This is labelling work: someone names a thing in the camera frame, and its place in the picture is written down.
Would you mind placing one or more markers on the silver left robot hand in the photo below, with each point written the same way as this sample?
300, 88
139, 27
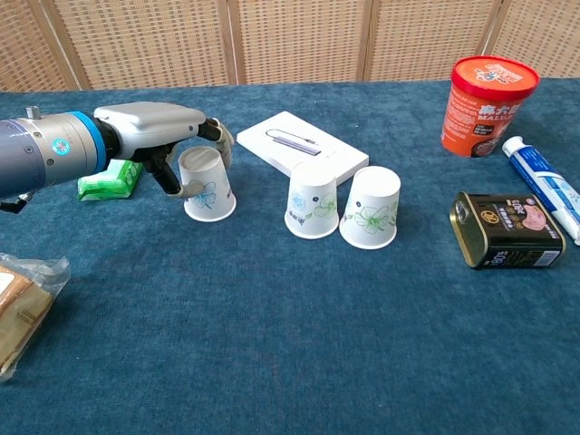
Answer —
145, 124

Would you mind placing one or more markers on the white cup blue flower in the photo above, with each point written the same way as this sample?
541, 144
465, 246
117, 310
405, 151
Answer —
208, 190

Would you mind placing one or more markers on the white cup green flower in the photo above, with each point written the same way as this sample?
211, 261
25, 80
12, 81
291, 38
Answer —
369, 208
312, 204

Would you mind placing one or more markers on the green wet wipes pack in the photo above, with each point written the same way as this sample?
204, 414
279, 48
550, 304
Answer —
113, 183

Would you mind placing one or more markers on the woven bamboo folding screen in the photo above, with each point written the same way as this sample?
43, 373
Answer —
136, 45

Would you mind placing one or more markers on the white USB hub box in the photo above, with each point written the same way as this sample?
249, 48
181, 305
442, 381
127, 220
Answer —
308, 145

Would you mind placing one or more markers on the bread in clear bag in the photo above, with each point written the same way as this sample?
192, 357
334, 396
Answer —
22, 303

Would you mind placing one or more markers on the red instant noodle tub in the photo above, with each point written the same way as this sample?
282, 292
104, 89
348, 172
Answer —
485, 109

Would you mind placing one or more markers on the black luncheon meat can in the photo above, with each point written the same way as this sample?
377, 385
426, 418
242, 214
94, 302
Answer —
507, 231

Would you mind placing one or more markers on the white blue toothpaste tube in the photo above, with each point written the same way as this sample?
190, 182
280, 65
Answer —
544, 176

